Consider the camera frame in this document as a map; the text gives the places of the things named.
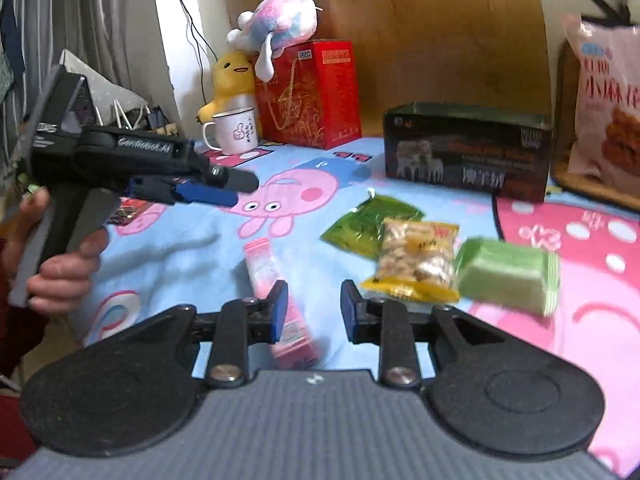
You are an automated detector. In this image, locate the green pea packet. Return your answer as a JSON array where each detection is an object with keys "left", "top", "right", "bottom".
[{"left": 320, "top": 189, "right": 426, "bottom": 261}]

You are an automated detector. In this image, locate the large pink snack bag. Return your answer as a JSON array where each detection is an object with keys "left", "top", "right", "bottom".
[{"left": 562, "top": 12, "right": 640, "bottom": 191}]

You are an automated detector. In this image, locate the smartphone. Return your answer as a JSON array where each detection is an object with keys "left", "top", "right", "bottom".
[{"left": 107, "top": 197, "right": 151, "bottom": 228}]

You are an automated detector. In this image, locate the black tin box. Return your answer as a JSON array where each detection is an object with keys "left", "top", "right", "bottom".
[{"left": 382, "top": 101, "right": 553, "bottom": 203}]

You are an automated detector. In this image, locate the long pink snack box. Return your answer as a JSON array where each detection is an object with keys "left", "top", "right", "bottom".
[{"left": 243, "top": 240, "right": 321, "bottom": 372}]

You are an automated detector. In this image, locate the light green snack packet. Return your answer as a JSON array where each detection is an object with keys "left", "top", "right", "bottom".
[{"left": 452, "top": 237, "right": 561, "bottom": 317}]

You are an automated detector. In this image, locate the printed blue blanket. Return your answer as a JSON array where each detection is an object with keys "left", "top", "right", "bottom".
[{"left": 65, "top": 137, "right": 640, "bottom": 478}]

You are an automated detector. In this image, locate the white enamel mug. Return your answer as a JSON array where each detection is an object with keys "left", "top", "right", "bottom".
[{"left": 202, "top": 108, "right": 259, "bottom": 156}]

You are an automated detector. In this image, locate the pastel plush toy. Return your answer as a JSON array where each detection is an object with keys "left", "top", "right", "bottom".
[{"left": 227, "top": 0, "right": 321, "bottom": 83}]

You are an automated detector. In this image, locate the wooden headboard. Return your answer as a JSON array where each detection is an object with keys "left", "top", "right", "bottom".
[{"left": 225, "top": 0, "right": 551, "bottom": 141}]

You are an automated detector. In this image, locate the yellow peanut packet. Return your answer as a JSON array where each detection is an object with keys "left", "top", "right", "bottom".
[{"left": 360, "top": 218, "right": 461, "bottom": 303}]

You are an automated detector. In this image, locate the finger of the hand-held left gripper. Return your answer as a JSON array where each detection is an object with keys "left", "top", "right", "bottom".
[
  {"left": 128, "top": 176, "right": 239, "bottom": 207},
  {"left": 192, "top": 157, "right": 260, "bottom": 194}
]

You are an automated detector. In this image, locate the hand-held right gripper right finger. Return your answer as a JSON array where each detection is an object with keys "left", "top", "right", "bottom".
[{"left": 340, "top": 280, "right": 506, "bottom": 390}]

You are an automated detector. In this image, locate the grey curtain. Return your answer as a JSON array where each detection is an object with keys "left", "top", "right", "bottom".
[{"left": 0, "top": 0, "right": 166, "bottom": 126}]

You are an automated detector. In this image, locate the red gift box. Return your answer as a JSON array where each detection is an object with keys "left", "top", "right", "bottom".
[{"left": 254, "top": 40, "right": 362, "bottom": 151}]

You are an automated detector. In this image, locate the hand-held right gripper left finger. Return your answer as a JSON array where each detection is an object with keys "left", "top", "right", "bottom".
[{"left": 125, "top": 280, "right": 290, "bottom": 390}]

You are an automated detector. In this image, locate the yellow duck plush toy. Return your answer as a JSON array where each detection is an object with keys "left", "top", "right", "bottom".
[{"left": 197, "top": 50, "right": 261, "bottom": 143}]

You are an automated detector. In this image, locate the dark hanging cloth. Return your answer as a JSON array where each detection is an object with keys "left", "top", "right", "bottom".
[{"left": 0, "top": 0, "right": 26, "bottom": 96}]

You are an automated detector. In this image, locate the person's left hand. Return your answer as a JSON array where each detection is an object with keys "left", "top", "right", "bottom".
[{"left": 0, "top": 187, "right": 109, "bottom": 317}]

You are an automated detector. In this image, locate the white plastic bag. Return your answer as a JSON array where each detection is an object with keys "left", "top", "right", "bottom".
[{"left": 60, "top": 50, "right": 151, "bottom": 128}]

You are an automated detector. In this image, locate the black strap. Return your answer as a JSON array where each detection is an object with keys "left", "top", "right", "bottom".
[{"left": 582, "top": 0, "right": 633, "bottom": 28}]

